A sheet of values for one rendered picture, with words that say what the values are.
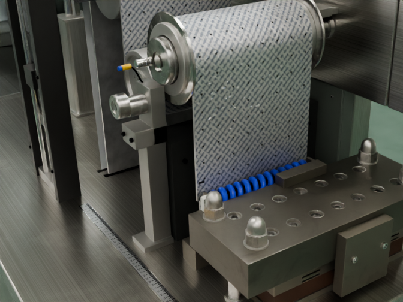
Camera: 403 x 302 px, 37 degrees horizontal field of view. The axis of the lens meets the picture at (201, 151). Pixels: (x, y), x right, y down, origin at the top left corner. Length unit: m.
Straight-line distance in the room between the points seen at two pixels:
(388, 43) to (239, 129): 0.28
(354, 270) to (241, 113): 0.30
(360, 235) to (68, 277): 0.49
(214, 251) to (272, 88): 0.29
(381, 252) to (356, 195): 0.10
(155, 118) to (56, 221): 0.35
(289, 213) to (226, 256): 0.13
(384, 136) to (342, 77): 2.64
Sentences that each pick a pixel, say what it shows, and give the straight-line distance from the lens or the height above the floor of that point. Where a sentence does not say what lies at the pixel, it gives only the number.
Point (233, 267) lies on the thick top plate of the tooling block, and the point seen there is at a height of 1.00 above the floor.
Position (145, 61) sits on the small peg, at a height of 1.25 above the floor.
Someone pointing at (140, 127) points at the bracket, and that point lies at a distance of 1.00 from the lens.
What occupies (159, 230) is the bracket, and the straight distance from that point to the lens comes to 1.10.
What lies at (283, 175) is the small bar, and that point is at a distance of 1.02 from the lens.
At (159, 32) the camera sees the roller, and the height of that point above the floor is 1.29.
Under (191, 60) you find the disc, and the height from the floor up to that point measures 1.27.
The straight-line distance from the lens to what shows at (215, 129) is 0.97.
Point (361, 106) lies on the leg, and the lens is 1.39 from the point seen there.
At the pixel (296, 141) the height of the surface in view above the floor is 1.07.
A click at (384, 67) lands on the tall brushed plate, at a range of 1.06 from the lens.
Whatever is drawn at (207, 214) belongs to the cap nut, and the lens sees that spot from 0.93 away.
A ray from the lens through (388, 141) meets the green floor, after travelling 3.70.
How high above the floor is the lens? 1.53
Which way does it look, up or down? 26 degrees down
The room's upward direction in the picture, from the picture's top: 2 degrees counter-clockwise
